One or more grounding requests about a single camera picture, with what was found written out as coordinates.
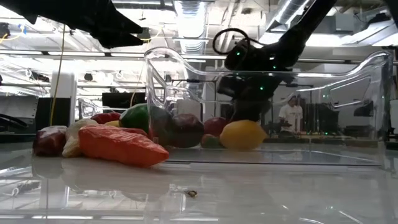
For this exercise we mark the green bell pepper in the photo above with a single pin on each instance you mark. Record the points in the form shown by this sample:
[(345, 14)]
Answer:
[(135, 118)]

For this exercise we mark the yellow corn cob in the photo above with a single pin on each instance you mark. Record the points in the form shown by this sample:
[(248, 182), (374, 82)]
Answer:
[(112, 123)]

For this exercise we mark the dark red long pepper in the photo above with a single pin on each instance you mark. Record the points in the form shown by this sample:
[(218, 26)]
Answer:
[(49, 141)]

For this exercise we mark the black monitor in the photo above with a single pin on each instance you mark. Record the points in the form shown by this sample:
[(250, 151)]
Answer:
[(124, 100), (45, 113)]

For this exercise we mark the yellow lemon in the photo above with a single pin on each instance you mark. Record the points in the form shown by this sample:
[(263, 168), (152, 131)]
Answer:
[(242, 135)]

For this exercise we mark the small brown debris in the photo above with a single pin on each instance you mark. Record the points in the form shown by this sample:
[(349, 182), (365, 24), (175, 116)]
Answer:
[(192, 193)]

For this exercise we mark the clear plastic bin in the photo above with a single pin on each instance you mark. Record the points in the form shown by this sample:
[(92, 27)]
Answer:
[(342, 93)]

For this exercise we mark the orange-red carrot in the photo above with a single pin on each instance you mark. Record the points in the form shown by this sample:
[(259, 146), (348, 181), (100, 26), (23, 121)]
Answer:
[(118, 146)]

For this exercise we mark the white tower fan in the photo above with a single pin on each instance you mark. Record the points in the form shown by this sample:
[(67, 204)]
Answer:
[(63, 90)]

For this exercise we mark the white garlic bulb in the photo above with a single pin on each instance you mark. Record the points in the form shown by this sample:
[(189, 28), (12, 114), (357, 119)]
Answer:
[(73, 137)]

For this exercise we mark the dark red apple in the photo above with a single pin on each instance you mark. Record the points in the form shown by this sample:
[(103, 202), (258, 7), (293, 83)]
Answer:
[(214, 126)]

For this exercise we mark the red bell pepper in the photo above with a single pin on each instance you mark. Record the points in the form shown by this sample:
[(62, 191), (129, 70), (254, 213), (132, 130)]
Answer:
[(105, 117)]

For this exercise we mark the person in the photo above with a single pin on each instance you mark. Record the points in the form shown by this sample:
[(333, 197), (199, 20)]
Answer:
[(290, 115)]

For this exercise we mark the dark purple plum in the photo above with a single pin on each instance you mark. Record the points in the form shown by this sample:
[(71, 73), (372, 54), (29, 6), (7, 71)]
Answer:
[(186, 130)]

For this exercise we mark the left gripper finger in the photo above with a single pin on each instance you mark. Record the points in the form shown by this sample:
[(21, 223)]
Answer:
[(118, 41), (109, 18)]

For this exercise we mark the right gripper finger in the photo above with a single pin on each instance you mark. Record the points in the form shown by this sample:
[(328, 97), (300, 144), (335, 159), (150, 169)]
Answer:
[(248, 110)]

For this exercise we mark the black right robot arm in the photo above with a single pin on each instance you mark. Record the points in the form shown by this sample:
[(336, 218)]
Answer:
[(298, 34)]

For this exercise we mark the green lime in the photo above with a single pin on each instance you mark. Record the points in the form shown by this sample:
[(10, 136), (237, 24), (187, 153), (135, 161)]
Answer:
[(210, 141)]

